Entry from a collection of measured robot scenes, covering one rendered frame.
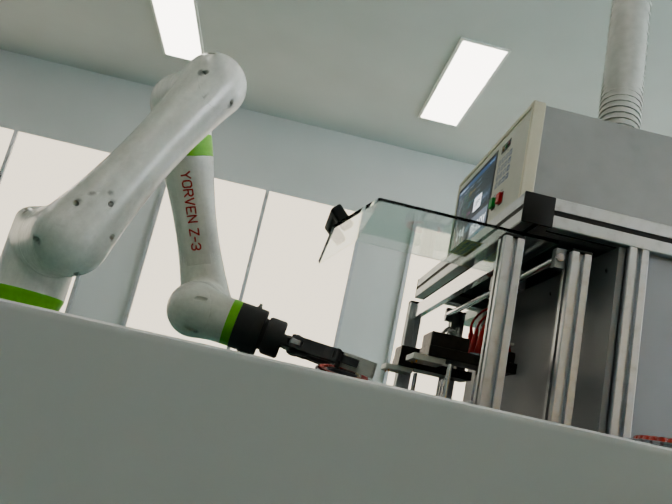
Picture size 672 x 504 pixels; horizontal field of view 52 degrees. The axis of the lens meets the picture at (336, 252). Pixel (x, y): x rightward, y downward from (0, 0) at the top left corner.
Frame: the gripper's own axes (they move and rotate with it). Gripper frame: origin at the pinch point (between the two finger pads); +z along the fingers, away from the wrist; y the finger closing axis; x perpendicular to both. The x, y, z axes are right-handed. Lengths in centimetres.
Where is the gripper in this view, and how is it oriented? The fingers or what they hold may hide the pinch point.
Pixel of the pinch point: (360, 369)
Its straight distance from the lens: 139.6
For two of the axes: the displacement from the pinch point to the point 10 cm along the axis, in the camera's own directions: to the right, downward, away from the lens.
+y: 1.1, -2.2, -9.7
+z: 9.4, 3.4, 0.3
